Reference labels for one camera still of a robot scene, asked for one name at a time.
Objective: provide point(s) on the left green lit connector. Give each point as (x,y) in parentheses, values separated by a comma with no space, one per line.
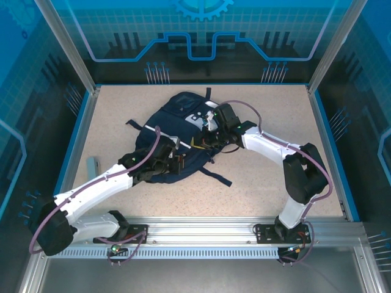
(116,248)

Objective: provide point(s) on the left aluminium frame post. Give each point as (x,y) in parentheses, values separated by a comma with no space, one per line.
(70,52)

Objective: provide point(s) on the left aluminium side rail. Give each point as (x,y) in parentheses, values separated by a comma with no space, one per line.
(84,137)

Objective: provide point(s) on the steel base frame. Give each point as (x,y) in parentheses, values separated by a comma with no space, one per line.
(198,274)

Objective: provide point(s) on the aluminium side rail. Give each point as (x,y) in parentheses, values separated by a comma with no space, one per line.
(84,137)
(317,122)

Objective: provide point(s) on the right green lit connector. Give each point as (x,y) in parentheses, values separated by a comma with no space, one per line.
(294,249)

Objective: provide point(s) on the right blue table trim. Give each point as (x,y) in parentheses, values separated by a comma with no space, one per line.
(325,122)

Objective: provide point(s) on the grey metal block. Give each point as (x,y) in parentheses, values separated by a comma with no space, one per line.
(91,168)

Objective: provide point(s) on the aluminium frame post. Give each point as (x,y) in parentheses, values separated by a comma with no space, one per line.
(70,52)
(333,49)

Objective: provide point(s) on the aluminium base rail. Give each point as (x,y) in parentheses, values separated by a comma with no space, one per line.
(198,229)

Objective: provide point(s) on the right aluminium frame post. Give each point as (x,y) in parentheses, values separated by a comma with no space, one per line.
(333,49)

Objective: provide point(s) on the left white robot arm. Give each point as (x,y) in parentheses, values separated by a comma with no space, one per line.
(100,186)

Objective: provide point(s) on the green lit connector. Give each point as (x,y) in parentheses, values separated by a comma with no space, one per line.
(116,248)
(294,249)

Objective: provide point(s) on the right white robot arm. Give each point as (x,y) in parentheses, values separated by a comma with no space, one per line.
(265,143)

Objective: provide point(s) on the blue table trim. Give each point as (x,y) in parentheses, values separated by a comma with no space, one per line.
(75,137)
(325,122)

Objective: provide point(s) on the navy blue backpack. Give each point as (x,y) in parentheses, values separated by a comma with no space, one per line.
(171,122)

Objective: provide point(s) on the right aluminium side rail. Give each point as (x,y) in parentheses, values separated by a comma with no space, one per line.
(317,122)

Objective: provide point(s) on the left blue table trim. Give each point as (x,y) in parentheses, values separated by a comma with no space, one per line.
(75,137)

